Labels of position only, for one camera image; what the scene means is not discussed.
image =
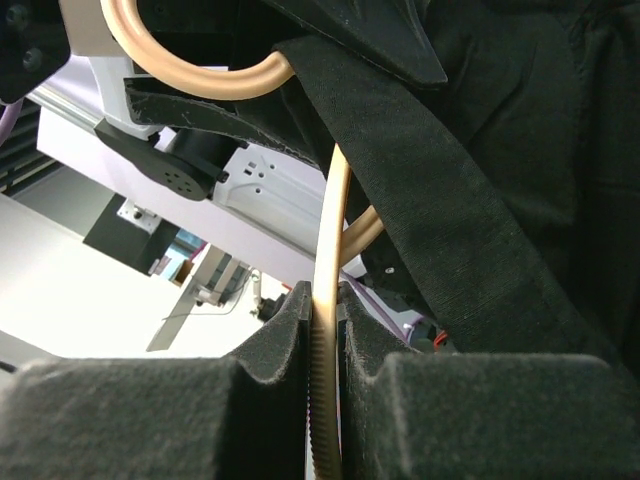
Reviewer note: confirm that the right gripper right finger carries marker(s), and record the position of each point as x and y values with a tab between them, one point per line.
412	415

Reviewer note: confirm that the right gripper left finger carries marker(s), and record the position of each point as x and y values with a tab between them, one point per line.
240	416

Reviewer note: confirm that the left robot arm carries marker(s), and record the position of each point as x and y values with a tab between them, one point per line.
273	191

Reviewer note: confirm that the beige plastic hanger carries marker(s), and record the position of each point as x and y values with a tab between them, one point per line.
336	244

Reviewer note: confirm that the black shirt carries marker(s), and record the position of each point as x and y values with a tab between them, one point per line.
510	194

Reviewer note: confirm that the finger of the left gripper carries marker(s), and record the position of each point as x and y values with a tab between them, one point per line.
263	121
388	34

